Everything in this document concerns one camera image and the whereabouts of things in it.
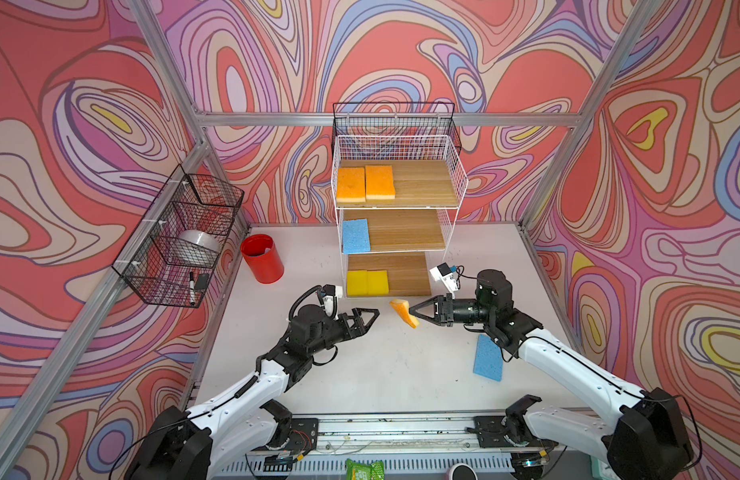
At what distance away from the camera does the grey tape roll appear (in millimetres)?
713

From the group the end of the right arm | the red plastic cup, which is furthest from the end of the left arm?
the red plastic cup

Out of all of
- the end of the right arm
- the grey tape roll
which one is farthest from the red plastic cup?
the end of the right arm
